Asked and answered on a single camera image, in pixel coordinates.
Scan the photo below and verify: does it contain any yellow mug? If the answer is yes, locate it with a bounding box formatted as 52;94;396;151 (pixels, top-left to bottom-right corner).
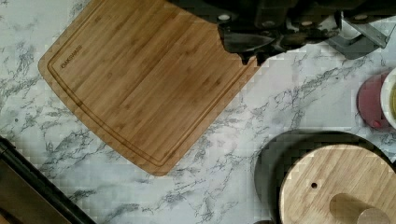
380;69;396;129

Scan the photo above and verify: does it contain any bamboo cutting board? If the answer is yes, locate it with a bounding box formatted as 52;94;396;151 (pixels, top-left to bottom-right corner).
38;0;258;176

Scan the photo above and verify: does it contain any dark canister with wooden lid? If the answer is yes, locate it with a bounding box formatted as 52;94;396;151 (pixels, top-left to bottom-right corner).
254;130;395;224

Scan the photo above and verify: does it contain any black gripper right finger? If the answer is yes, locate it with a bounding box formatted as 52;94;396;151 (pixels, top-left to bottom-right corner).
327;19;389;60

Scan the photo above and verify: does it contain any toaster oven door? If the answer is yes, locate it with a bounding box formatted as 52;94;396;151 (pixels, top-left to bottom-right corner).
0;137;96;224

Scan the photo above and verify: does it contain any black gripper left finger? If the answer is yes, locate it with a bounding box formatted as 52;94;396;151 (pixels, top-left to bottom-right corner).
217;14;280;65

